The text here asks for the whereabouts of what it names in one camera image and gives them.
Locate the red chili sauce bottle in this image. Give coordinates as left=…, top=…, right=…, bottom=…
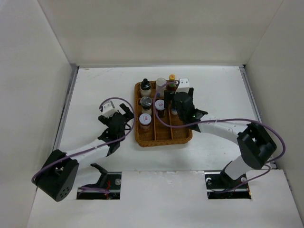
left=166, top=74, right=178, bottom=91

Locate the blue label bead jar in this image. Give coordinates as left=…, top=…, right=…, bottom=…
left=155, top=78, right=167, bottom=97
left=171, top=107, right=178, bottom=115

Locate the silver lid dark spice jar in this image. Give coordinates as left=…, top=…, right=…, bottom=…
left=155, top=99, right=165, bottom=118

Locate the red label sauce jar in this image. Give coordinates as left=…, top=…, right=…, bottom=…
left=139, top=113, right=152, bottom=132

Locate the black top glass grinder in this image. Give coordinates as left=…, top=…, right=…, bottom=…
left=140, top=96, right=152, bottom=116

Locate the black cap salt shaker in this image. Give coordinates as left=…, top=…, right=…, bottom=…
left=140, top=78, right=151, bottom=97

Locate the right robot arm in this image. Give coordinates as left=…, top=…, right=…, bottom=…
left=164, top=88, right=277, bottom=188

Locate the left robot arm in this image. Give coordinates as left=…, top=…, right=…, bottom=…
left=31, top=101, right=134, bottom=202

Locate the brown wicker divided tray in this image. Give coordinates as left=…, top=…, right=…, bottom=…
left=134, top=82, right=192, bottom=147

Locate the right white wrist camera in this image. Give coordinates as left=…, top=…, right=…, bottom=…
left=176, top=78, right=190, bottom=93

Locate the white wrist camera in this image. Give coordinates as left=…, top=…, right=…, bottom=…
left=99, top=100, right=118, bottom=118
left=176, top=78, right=190, bottom=93

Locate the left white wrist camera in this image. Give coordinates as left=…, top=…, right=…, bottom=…
left=99, top=100, right=118, bottom=118

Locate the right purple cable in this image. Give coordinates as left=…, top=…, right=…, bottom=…
left=153, top=80, right=286, bottom=194

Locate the right aluminium table rail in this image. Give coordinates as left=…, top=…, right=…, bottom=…
left=239, top=64, right=271, bottom=152

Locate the aluminium table rail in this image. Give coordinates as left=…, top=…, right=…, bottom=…
left=49, top=64, right=79, bottom=154
left=239, top=64, right=271, bottom=152

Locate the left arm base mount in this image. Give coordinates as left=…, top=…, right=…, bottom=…
left=76, top=163, right=122, bottom=200

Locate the left aluminium table rail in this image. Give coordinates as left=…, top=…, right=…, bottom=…
left=49, top=64, right=79, bottom=154

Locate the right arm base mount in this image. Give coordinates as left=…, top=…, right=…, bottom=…
left=205, top=171, right=251, bottom=200

